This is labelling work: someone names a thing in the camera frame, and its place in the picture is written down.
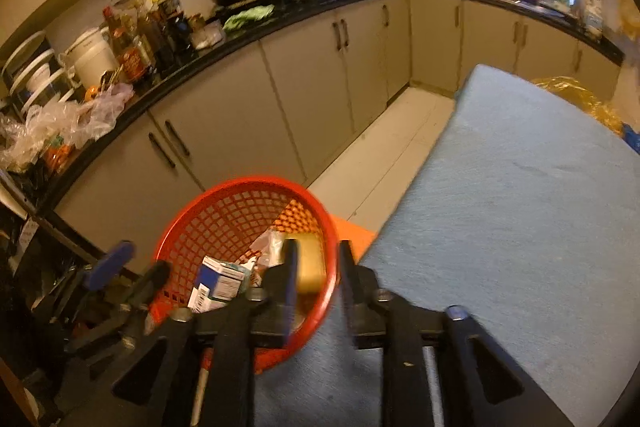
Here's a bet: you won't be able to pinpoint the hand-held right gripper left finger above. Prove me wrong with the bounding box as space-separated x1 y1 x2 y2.
112 238 301 427

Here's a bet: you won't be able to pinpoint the row of sauce bottles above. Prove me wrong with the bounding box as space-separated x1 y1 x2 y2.
102 0 196 82

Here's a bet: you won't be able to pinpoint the small blue box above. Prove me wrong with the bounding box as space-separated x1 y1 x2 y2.
187 256 248 313

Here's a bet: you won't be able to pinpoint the beige lower kitchen cabinets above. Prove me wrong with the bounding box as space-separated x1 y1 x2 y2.
50 0 623 278

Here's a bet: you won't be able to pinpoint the blue tablecloth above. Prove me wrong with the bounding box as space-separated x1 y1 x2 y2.
250 64 640 427

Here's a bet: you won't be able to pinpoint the black countertop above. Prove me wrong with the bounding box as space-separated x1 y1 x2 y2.
30 0 626 208

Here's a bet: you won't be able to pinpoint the dish rack with plates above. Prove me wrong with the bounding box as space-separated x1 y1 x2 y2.
0 29 76 112

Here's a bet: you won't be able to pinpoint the green cloth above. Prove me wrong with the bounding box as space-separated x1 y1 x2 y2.
222 4 276 32

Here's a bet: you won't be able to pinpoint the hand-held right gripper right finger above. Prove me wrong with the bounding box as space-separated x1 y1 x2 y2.
339 239 576 427

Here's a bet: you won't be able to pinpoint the gold container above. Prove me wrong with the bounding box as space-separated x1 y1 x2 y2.
285 234 326 295

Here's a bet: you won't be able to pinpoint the plastic bag with red print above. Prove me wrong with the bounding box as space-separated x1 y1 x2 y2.
250 229 286 268

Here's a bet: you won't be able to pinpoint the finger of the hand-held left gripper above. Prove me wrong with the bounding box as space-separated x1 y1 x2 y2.
82 241 137 292
117 259 172 308

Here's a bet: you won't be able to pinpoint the orange stool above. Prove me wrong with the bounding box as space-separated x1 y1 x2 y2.
330 214 378 258

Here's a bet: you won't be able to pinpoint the red plastic basket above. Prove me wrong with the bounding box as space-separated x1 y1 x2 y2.
150 176 341 375

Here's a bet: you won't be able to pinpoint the clear plastic bags on counter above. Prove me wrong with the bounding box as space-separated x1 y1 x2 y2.
0 82 136 172

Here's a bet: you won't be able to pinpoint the blue plastic bag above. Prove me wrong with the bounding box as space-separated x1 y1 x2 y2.
622 122 640 155

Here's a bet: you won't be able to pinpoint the yellow plastic bag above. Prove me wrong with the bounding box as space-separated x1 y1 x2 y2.
530 76 626 135

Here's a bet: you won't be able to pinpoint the white rice cooker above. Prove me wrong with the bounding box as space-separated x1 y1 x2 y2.
65 27 121 90

